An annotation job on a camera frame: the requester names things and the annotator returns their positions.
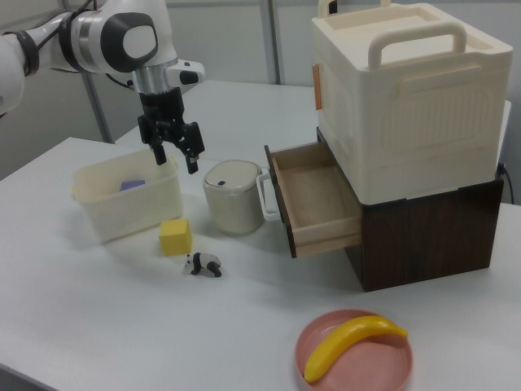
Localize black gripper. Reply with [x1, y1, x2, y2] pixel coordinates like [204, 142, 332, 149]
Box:
[137, 89, 205, 176]

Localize small panda toy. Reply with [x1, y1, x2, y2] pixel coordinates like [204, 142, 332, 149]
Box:
[182, 252, 223, 279]

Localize yellow toy banana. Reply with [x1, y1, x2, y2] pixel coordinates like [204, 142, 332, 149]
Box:
[304, 314, 409, 383]

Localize white plastic bin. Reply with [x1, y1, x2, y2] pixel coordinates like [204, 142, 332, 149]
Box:
[71, 147, 183, 245]

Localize cream cup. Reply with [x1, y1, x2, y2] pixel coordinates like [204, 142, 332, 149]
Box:
[202, 160, 264, 236]

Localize yellow foam cube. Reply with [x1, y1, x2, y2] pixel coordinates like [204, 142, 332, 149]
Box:
[158, 218, 194, 257]

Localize brown wooden box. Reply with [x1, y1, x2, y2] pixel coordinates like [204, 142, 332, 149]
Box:
[264, 140, 362, 260]

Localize cream wooden cabinet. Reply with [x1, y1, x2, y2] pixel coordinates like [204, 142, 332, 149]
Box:
[311, 0, 513, 203]

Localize dark brown wooden cabinet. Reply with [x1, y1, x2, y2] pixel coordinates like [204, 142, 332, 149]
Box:
[316, 125, 506, 293]

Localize pink plastic plate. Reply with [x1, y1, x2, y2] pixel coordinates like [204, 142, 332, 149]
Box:
[295, 308, 415, 391]

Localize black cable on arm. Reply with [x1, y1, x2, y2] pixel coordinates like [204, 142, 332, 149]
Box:
[24, 0, 139, 89]

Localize white drawer handle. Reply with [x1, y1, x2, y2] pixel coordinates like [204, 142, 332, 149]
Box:
[256, 167, 282, 223]

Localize black cable behind cabinet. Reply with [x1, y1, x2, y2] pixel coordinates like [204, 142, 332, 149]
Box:
[494, 161, 516, 204]

